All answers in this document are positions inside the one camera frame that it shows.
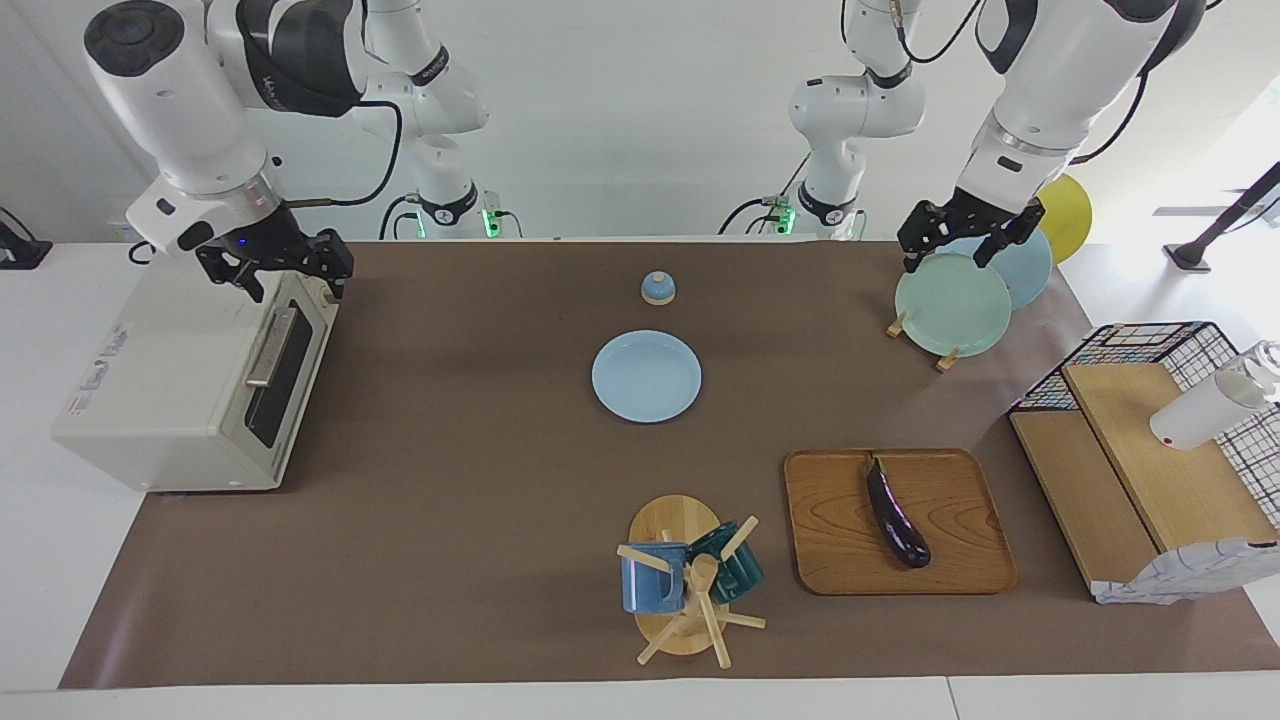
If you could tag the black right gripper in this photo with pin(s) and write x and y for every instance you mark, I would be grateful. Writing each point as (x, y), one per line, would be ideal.
(270, 240)

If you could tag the white cup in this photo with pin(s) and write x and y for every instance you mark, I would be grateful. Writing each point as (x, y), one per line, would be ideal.
(1200, 410)

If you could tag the white checked cloth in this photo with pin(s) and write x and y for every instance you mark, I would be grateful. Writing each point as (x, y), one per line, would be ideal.
(1190, 575)

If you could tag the blue mug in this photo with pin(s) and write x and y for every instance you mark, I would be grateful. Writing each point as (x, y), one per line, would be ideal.
(645, 585)

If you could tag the blue call bell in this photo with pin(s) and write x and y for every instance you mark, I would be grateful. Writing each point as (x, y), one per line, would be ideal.
(658, 290)

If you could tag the wooden mug tree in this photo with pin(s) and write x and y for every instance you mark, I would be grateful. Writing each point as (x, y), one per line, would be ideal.
(680, 520)

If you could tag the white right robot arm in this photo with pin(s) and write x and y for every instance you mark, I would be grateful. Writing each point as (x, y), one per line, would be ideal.
(170, 90)

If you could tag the sky blue plate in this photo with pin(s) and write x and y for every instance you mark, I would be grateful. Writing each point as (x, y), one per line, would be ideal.
(1032, 278)

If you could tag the wooden serving tray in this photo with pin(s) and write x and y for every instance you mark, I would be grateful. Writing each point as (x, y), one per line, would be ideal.
(830, 540)

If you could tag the black stand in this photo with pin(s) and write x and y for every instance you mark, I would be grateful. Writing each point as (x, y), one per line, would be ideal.
(1188, 256)

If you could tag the glass oven door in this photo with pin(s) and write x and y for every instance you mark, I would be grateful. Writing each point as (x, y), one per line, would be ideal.
(272, 345)

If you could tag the dark teal mug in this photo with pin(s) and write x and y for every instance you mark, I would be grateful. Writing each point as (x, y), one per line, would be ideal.
(742, 575)

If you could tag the wooden plate rack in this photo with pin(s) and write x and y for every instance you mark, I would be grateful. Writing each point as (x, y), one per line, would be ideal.
(895, 326)

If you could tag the brown table mat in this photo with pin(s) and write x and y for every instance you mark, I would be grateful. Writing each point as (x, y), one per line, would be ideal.
(500, 480)

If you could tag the black clamp mount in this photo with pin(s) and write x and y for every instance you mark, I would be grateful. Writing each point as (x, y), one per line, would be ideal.
(20, 255)

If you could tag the dark purple eggplant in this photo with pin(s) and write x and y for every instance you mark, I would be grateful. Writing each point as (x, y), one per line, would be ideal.
(895, 520)

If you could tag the mint green plate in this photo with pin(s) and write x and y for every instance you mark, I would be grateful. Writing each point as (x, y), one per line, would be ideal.
(950, 310)

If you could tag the yellow plate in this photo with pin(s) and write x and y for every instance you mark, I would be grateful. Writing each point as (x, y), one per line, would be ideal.
(1072, 220)

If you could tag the white toaster oven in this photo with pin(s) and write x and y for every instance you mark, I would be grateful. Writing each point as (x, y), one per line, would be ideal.
(160, 390)

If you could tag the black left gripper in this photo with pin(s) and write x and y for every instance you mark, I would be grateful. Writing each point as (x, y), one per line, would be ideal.
(980, 215)

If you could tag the light blue plate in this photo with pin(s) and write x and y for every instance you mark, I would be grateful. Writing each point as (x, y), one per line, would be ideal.
(645, 375)

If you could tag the wooden two-step shelf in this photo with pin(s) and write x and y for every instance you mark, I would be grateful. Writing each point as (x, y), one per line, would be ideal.
(1170, 470)

